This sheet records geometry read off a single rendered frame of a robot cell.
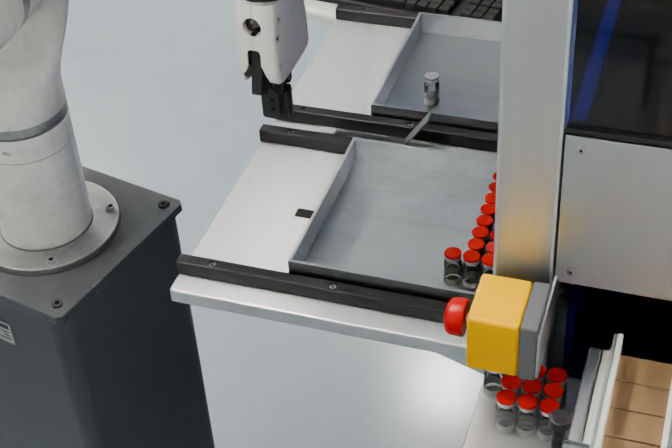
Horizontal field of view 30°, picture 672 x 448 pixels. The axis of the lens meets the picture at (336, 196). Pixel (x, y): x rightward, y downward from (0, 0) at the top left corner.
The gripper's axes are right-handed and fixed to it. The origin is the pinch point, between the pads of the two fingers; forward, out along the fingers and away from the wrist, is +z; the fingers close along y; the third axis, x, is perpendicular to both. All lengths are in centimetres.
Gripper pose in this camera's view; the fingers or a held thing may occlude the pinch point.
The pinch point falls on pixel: (277, 100)
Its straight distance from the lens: 143.8
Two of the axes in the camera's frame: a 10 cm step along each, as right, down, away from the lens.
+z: 0.5, 7.8, 6.2
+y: 3.1, -6.0, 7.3
